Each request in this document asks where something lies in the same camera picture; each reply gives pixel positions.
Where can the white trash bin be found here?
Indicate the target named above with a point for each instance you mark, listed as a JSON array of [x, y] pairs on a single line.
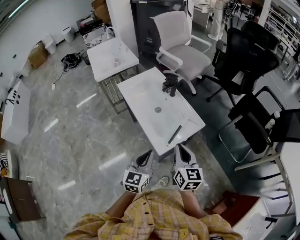
[[68, 34]]

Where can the yellow plaid shirt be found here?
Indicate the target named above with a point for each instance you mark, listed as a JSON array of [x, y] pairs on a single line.
[[152, 218]]

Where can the stacked cardboard boxes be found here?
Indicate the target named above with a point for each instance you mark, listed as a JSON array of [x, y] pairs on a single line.
[[100, 10]]

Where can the small clear bottle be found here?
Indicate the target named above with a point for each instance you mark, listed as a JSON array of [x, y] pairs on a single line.
[[116, 61]]

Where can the black faucet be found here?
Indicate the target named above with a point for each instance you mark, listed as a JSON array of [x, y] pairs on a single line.
[[169, 86]]

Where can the metal sink drain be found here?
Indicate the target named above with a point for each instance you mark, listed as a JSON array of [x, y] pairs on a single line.
[[158, 109]]

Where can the person's right forearm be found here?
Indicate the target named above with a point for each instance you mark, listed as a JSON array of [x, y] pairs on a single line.
[[193, 204]]

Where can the dark grey cabinet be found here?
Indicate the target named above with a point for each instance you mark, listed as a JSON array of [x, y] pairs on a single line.
[[150, 25]]

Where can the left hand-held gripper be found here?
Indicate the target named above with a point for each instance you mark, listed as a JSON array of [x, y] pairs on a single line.
[[136, 180]]

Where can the white bottle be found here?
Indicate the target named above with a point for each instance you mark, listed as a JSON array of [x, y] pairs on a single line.
[[272, 120]]

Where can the white office chair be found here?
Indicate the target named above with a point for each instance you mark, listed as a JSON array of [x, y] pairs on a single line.
[[185, 54]]

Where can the white bucket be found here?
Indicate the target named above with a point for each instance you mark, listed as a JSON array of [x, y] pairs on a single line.
[[50, 44]]

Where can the white sink basin, black faucet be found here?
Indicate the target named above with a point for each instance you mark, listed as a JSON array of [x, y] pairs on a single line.
[[150, 122]]

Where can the brown cardboard box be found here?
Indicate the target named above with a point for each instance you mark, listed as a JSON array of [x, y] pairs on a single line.
[[37, 56]]

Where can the black squeegee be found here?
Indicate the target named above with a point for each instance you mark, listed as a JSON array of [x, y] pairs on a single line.
[[174, 135]]

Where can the black mesh office chair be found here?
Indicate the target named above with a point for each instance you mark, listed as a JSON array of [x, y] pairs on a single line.
[[246, 61]]

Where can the black cantilever chair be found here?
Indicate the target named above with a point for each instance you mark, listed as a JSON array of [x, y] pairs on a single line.
[[257, 131]]

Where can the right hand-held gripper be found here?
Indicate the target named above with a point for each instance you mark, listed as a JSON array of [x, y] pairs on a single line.
[[188, 178]]

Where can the white faucet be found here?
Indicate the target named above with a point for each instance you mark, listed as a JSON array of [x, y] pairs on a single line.
[[115, 31]]

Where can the white metal-frame desk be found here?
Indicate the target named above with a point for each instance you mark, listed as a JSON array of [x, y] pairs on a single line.
[[288, 178]]

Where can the brown wooden stool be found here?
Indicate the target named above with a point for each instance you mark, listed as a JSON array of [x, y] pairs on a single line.
[[21, 199]]

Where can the black and marble box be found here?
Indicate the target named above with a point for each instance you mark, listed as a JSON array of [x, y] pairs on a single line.
[[90, 25]]

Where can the white shoe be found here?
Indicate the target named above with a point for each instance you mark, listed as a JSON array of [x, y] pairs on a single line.
[[161, 182]]

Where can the red floor mat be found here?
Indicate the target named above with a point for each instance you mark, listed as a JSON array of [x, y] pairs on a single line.
[[236, 208]]

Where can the long white box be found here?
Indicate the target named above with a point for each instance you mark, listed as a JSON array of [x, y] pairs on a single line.
[[16, 112]]

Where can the person's left forearm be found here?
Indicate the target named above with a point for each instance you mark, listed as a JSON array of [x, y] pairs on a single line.
[[119, 206]]

